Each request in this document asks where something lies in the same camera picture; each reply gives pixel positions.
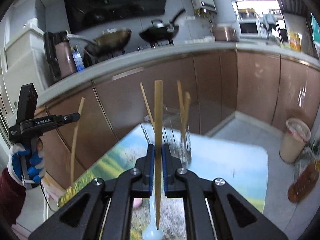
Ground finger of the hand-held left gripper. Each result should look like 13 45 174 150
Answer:
56 113 81 126

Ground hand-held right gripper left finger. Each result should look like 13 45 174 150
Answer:
29 144 157 240

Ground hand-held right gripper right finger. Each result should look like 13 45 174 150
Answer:
161 144 288 240

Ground bamboo chopstick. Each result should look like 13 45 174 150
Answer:
176 80 187 140
70 97 85 183
139 82 155 125
154 80 164 230
182 92 192 143

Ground metal wire utensil holder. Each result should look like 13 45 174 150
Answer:
141 115 193 166

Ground white ceramic spoon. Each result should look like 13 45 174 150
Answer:
142 197 164 240

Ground person's left forearm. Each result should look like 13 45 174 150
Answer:
0 166 27 228

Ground person's left hand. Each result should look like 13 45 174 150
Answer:
9 139 46 184

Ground copper blender jug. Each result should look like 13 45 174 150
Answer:
44 31 77 81

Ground blue white carton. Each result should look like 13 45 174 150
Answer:
71 46 84 72

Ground gas stove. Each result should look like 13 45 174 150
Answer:
84 39 175 63

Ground bronze wok with lid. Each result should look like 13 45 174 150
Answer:
66 28 132 57

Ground copper base cabinets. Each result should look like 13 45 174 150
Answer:
37 47 320 180

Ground white kitchen countertop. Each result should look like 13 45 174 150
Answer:
35 40 320 105

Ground black wok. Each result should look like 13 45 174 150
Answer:
139 9 187 43

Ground beige trash bin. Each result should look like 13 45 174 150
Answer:
279 117 312 165

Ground amber oil bottle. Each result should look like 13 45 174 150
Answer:
287 160 320 203

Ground copper rice cooker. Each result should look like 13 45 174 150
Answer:
212 25 238 43

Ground white microwave oven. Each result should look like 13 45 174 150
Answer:
239 20 262 36

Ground glass pot with yellow lid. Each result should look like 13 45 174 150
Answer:
239 9 257 21

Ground blue-grey cloth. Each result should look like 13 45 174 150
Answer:
261 14 276 28

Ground yellow oil bottle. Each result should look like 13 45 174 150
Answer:
287 30 302 52

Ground teal packet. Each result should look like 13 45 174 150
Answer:
310 12 320 41

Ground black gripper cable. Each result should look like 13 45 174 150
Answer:
40 182 59 213

